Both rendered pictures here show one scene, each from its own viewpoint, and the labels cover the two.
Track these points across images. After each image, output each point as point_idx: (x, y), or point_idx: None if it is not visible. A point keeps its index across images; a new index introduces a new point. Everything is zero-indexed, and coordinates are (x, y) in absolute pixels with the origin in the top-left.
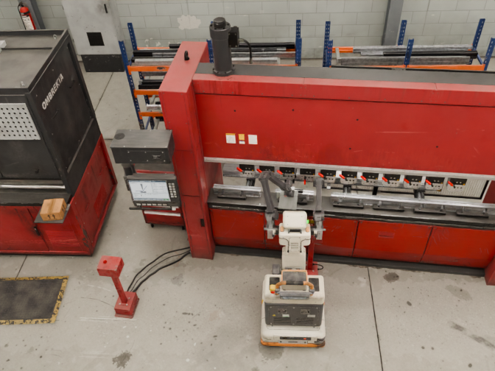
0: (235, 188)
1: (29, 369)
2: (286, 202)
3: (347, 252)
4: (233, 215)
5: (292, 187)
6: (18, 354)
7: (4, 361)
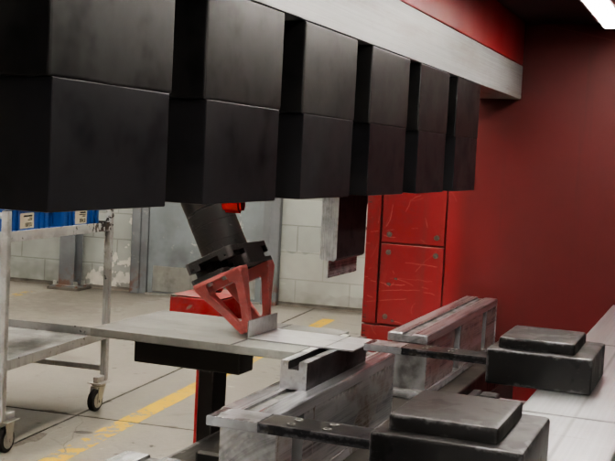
0: (444, 311)
1: (105, 459)
2: (200, 324)
3: None
4: None
5: (350, 347)
6: (158, 453)
7: (153, 444)
